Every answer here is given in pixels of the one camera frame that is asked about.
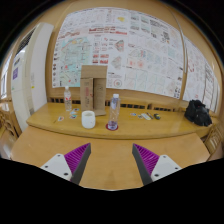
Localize right wall poster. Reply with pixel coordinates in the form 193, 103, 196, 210
183, 37, 220, 112

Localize small stickers near bottle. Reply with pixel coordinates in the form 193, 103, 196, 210
57, 108, 80, 122

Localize brown cardboard box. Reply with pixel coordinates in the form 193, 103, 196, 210
80, 65, 107, 116

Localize white cup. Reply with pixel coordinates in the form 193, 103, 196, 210
82, 111, 96, 129

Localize water bottle with red label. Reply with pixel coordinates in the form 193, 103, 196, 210
64, 86, 72, 111

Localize large wall poster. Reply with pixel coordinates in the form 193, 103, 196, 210
52, 7, 183, 98

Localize black bag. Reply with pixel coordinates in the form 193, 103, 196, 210
184, 100, 212, 126

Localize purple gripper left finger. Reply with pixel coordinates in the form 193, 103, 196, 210
40, 142, 92, 186

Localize clear plastic water bottle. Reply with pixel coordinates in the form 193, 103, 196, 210
108, 94, 120, 126

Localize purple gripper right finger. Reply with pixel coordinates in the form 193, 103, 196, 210
131, 143, 183, 187

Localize white standing air conditioner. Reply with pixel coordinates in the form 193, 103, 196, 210
11, 22, 54, 131

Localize small items on table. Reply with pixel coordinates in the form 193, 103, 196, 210
130, 112, 161, 120

